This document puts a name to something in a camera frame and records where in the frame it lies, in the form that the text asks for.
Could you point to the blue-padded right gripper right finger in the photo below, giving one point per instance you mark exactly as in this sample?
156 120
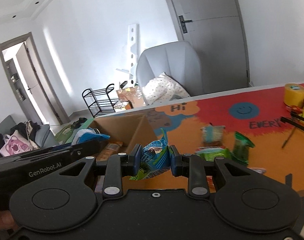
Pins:
193 168

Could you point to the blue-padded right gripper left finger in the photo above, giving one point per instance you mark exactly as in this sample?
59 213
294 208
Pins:
118 166

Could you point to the blue green candy packet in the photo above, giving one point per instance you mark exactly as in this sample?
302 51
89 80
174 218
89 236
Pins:
155 159

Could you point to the pale teal snack packet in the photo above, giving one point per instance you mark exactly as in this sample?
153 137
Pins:
212 135

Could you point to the dark green snack packet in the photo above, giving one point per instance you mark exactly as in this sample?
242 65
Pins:
240 152

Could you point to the orange brown snack package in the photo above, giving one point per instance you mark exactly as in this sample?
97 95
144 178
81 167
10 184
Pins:
110 149

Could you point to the person's left hand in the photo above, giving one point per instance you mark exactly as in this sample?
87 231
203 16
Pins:
6 221

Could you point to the pink cartoon bag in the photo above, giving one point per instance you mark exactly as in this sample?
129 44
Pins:
16 144

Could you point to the grey sofa with clothes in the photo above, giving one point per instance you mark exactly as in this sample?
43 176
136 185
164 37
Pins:
24 136

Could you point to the black shoe rack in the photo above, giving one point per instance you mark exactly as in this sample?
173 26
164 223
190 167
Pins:
98 101

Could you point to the brown cardboard box on floor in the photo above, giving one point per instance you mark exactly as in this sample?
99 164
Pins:
129 96

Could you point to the white dotted pillow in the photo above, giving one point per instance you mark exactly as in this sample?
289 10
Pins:
163 89

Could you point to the grey armchair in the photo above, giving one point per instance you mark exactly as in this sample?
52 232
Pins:
177 60

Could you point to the white perforated board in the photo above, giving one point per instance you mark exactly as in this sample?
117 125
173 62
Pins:
131 53

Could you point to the yellow tape roll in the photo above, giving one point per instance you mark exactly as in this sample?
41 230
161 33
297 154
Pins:
293 95

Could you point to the grey door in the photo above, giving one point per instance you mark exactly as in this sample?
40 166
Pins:
217 35

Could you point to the black door handle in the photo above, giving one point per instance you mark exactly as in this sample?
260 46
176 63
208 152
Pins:
183 23

